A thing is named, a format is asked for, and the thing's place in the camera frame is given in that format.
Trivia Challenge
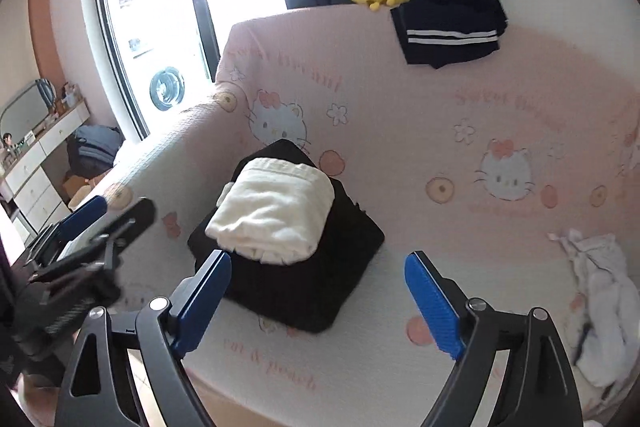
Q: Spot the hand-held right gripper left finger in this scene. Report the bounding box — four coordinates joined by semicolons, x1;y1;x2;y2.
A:
52;250;233;427

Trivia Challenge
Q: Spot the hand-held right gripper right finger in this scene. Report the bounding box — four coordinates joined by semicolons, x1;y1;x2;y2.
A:
403;250;584;427

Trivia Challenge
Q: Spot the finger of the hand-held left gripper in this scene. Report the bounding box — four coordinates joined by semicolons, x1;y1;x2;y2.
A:
24;194;109;259
61;197;157;274

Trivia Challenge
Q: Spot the cream and pink shirt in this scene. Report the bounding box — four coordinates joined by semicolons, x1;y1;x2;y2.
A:
205;157;336;265

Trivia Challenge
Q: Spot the white shirt with navy collar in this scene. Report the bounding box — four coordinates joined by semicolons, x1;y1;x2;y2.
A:
547;229;631;388

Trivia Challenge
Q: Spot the cardboard box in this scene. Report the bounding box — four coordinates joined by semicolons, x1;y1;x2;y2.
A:
62;174;108;210

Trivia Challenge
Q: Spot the white dresser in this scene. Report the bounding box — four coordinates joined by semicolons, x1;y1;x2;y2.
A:
0;99;93;233

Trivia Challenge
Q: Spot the blue bag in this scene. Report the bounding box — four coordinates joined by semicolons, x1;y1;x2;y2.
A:
66;124;126;178

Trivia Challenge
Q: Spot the black garment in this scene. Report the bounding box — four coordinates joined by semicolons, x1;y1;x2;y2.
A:
187;138;386;334

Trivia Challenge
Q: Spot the group of small bottles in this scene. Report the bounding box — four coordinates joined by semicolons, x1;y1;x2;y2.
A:
52;82;81;115

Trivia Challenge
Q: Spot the white framed mirror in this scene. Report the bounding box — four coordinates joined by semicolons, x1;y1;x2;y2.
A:
0;78;53;140

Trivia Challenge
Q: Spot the white washing machine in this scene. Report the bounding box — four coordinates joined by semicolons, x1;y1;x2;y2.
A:
130;52;201;112

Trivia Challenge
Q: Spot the pink printed blanket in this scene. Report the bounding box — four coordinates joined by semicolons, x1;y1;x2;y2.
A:
95;4;640;418

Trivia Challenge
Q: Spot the window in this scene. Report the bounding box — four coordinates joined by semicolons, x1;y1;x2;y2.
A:
80;0;286;142

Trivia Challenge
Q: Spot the navy garment with white stripes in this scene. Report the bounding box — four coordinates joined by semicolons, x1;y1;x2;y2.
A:
391;0;510;70

